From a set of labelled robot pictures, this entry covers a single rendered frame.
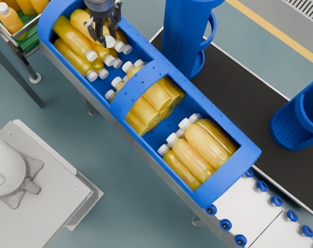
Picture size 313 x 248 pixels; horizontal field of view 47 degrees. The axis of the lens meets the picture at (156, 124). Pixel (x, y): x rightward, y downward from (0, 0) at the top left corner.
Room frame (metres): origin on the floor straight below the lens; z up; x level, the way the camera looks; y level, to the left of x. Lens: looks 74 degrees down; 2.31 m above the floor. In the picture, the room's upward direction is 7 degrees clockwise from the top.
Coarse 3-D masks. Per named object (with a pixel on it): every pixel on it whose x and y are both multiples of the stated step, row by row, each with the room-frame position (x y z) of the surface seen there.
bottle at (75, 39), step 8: (64, 16) 0.70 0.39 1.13; (56, 24) 0.66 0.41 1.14; (64, 24) 0.66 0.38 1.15; (56, 32) 0.64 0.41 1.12; (64, 32) 0.63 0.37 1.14; (72, 32) 0.63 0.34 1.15; (80, 32) 0.64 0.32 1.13; (64, 40) 0.61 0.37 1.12; (72, 40) 0.60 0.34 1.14; (80, 40) 0.60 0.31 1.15; (88, 40) 0.62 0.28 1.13; (72, 48) 0.58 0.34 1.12; (80, 48) 0.58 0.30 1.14; (88, 48) 0.58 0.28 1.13
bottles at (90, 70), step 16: (64, 48) 0.59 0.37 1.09; (96, 48) 0.61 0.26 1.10; (112, 48) 0.65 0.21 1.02; (128, 48) 0.64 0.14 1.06; (80, 64) 0.54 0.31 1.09; (96, 64) 0.57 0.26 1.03; (112, 64) 0.59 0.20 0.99; (112, 96) 0.43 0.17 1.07; (128, 112) 0.37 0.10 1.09; (160, 112) 0.39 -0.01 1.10; (144, 128) 0.32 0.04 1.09; (176, 160) 0.22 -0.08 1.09; (192, 176) 0.17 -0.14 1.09
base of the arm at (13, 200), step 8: (8, 144) 0.21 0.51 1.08; (24, 160) 0.15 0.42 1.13; (32, 160) 0.16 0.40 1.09; (40, 160) 0.17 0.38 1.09; (32, 168) 0.13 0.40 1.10; (40, 168) 0.14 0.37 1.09; (32, 176) 0.11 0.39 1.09; (24, 184) 0.08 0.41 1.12; (32, 184) 0.08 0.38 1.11; (16, 192) 0.05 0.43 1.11; (24, 192) 0.05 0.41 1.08; (32, 192) 0.05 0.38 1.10; (8, 200) 0.02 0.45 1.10; (16, 200) 0.02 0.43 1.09; (16, 208) 0.00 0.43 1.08
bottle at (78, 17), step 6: (72, 12) 0.69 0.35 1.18; (78, 12) 0.69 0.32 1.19; (84, 12) 0.69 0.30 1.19; (72, 18) 0.67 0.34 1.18; (78, 18) 0.66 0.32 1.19; (84, 18) 0.66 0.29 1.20; (72, 24) 0.66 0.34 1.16; (78, 24) 0.64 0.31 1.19; (78, 30) 0.64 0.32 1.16; (84, 30) 0.62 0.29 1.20; (108, 30) 0.62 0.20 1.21; (90, 36) 0.59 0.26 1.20; (96, 42) 0.58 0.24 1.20
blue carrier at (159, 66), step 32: (64, 0) 0.70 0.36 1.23; (128, 32) 0.62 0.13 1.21; (64, 64) 0.53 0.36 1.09; (160, 64) 0.52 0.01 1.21; (96, 96) 0.41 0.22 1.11; (128, 96) 0.39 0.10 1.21; (192, 96) 0.42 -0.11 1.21; (128, 128) 0.31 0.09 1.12; (160, 128) 0.36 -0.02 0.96; (224, 128) 0.32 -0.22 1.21; (160, 160) 0.21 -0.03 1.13; (192, 192) 0.11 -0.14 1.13; (224, 192) 0.12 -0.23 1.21
